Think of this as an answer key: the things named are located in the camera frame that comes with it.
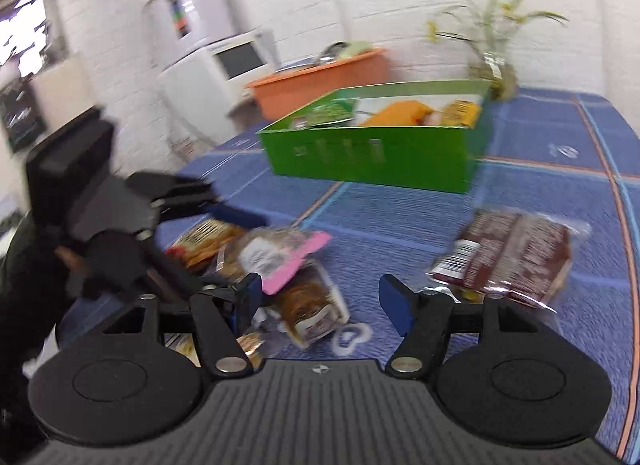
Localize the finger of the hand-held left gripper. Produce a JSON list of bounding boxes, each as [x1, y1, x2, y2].
[[150, 196, 268, 233], [125, 170, 215, 202]]

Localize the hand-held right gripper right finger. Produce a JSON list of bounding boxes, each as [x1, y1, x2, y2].
[[378, 273, 551, 379]]

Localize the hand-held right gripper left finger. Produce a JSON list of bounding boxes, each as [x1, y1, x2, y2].
[[102, 271, 264, 379]]

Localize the red snack packet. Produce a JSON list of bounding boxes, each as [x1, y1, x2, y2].
[[166, 218, 247, 272]]

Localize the clear peanut packet pink label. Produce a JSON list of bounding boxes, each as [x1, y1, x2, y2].
[[216, 226, 334, 297]]

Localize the clear packet dark dates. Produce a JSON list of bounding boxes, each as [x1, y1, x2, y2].
[[272, 264, 352, 350]]

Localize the brown snack packet clear wrap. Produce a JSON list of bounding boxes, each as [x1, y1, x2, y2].
[[431, 209, 593, 313]]

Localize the green pea snack packet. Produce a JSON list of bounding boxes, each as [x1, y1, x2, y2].
[[291, 99, 358, 128]]

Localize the green cardboard box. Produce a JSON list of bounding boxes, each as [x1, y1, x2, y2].
[[255, 79, 494, 194]]

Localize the orange-yellow snack packet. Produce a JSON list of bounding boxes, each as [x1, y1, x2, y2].
[[360, 100, 436, 127]]

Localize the person's left forearm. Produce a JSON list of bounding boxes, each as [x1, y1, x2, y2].
[[0, 217, 63, 453]]

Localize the person's left hand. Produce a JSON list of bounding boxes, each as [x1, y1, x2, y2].
[[65, 229, 151, 300]]

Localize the yellow brown snack packet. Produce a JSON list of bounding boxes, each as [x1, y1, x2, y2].
[[164, 331, 267, 372]]

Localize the blue checked tablecloth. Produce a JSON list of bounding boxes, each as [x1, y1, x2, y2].
[[54, 86, 640, 461]]

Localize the white appliance with screen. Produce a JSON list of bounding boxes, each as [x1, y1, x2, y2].
[[157, 29, 280, 158]]

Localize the orange plastic basin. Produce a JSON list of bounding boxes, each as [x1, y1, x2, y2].
[[247, 48, 392, 122]]

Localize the white water purifier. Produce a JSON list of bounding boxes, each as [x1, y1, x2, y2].
[[142, 0, 238, 73]]

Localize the metal utensil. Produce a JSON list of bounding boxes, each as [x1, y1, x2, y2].
[[317, 41, 351, 63]]

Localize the glass vase with plant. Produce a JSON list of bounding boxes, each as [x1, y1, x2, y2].
[[426, 0, 570, 102]]

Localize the dark wall window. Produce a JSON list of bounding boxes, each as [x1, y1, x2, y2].
[[0, 0, 68, 156]]

